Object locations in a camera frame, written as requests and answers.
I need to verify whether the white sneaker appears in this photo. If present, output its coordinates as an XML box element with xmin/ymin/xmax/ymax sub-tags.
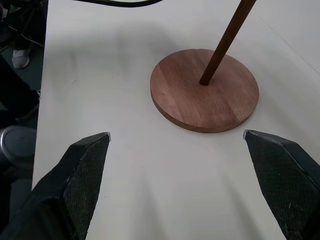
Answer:
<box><xmin>11</xmin><ymin>48</ymin><xmax>31</xmax><ymax>70</ymax></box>

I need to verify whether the dark wooden pole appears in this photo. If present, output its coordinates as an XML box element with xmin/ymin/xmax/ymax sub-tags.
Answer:
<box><xmin>199</xmin><ymin>0</ymin><xmax>258</xmax><ymax>86</ymax></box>

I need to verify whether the round wooden base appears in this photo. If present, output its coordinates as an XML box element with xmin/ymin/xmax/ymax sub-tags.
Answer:
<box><xmin>150</xmin><ymin>48</ymin><xmax>260</xmax><ymax>134</ymax></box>

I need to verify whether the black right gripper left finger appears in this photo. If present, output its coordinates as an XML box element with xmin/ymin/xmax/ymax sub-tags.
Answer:
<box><xmin>0</xmin><ymin>131</ymin><xmax>112</xmax><ymax>240</ymax></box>

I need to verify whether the black cable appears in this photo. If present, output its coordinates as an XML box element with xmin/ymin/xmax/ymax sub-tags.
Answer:
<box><xmin>101</xmin><ymin>0</ymin><xmax>161</xmax><ymax>8</ymax></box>

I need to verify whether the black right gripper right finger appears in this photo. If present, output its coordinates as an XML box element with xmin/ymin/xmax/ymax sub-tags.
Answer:
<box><xmin>242</xmin><ymin>129</ymin><xmax>320</xmax><ymax>240</ymax></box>

